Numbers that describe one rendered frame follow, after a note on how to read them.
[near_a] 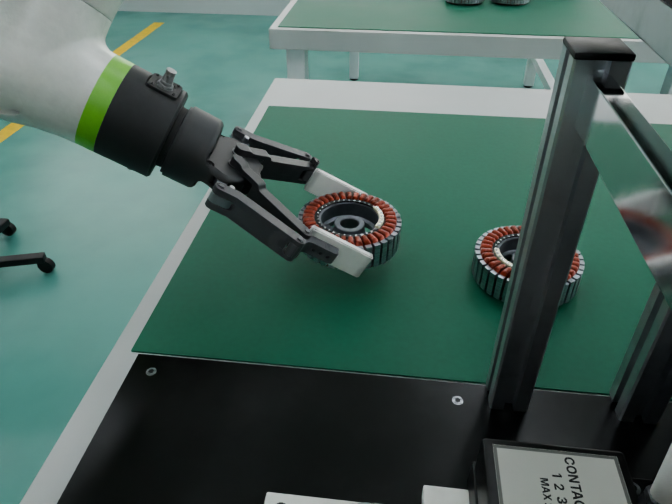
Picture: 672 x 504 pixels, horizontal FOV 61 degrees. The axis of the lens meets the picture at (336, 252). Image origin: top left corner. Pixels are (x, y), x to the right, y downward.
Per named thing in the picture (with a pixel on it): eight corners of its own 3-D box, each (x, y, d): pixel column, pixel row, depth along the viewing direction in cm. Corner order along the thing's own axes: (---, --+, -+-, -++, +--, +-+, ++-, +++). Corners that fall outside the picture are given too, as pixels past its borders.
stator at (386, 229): (295, 273, 59) (294, 243, 57) (300, 214, 68) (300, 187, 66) (403, 275, 60) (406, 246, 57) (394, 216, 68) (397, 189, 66)
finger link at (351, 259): (313, 223, 56) (312, 228, 55) (373, 254, 58) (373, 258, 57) (298, 245, 57) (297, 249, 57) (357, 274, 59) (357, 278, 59)
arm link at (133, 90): (112, 133, 61) (81, 175, 54) (150, 36, 55) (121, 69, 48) (166, 159, 63) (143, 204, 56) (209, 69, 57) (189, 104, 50)
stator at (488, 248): (529, 239, 69) (535, 213, 67) (600, 294, 61) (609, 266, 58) (451, 263, 65) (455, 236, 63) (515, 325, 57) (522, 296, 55)
